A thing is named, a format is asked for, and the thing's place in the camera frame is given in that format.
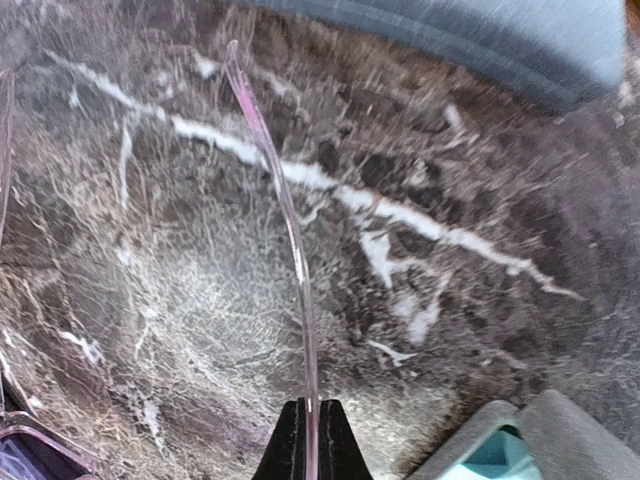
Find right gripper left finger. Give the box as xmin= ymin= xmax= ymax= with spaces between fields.
xmin=252 ymin=398 xmax=306 ymax=480

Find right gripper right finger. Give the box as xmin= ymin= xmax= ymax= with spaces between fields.
xmin=318 ymin=400 xmax=373 ymax=480

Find beige glasses case teal lining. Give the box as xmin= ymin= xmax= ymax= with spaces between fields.
xmin=409 ymin=390 xmax=639 ymax=479

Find pink transparent sunglasses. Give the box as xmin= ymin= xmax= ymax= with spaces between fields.
xmin=0 ymin=39 xmax=321 ymax=480

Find blue-grey glasses case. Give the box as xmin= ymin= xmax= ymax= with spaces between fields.
xmin=262 ymin=0 xmax=626 ymax=111

